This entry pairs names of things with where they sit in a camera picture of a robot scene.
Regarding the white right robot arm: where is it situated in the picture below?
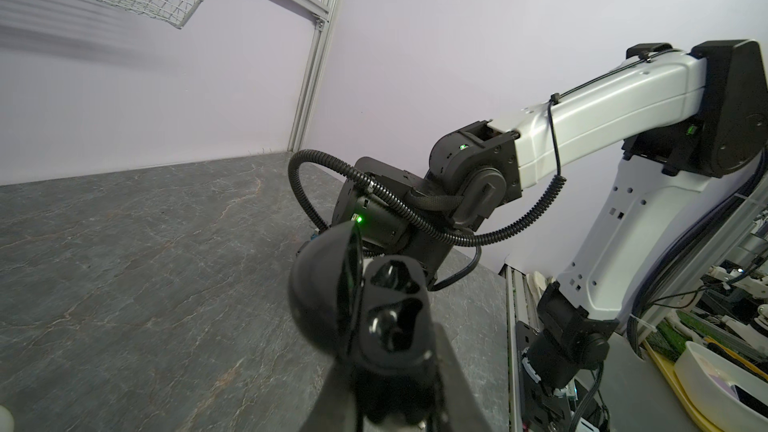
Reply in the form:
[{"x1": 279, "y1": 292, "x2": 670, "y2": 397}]
[{"x1": 288, "y1": 39, "x2": 767, "y2": 389}]

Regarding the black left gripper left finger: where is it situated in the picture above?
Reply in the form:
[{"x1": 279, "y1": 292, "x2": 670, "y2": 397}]
[{"x1": 299, "y1": 361, "x2": 360, "y2": 432}]

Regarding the white plastic tray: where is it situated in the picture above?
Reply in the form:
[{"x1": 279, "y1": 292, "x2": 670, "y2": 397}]
[{"x1": 675, "y1": 342, "x2": 767, "y2": 431}]

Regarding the black round charging case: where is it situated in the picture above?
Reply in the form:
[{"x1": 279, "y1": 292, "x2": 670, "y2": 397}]
[{"x1": 288, "y1": 221, "x2": 437, "y2": 425}]

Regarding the white earbud charging case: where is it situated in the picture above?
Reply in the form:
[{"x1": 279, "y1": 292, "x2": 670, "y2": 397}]
[{"x1": 0, "y1": 406, "x2": 15, "y2": 432}]

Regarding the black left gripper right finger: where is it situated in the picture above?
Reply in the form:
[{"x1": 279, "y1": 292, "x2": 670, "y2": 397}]
[{"x1": 431, "y1": 323, "x2": 491, "y2": 432}]

